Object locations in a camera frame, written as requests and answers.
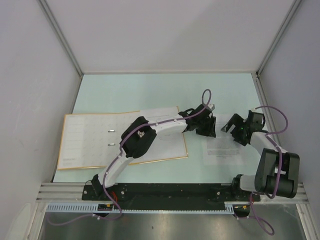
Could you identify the printed paper stack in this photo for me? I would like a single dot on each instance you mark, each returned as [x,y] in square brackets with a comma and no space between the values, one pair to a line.
[222,149]

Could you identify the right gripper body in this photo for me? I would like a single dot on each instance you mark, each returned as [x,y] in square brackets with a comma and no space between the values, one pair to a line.
[238,134]

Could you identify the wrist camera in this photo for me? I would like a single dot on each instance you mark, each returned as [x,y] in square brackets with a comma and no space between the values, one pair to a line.
[258,117]
[211,107]

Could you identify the white slotted cable duct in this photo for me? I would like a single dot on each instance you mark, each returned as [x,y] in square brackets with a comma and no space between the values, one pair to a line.
[105,208]

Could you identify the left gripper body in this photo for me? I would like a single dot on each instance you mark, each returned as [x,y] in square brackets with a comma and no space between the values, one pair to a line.
[202,127]

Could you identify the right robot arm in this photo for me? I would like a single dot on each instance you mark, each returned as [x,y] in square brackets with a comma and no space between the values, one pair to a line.
[277,172]

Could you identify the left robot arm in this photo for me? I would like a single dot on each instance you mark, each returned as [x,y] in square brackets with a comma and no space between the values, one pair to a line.
[140,135]

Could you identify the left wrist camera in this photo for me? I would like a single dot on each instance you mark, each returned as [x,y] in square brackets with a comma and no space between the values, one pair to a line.
[211,107]

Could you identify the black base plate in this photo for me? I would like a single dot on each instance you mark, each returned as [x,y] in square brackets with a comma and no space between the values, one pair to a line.
[175,196]

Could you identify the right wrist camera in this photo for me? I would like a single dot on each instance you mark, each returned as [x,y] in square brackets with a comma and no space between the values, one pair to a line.
[258,117]

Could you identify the yellow ring binder folder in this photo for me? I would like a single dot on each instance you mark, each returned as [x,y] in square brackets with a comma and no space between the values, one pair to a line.
[92,140]

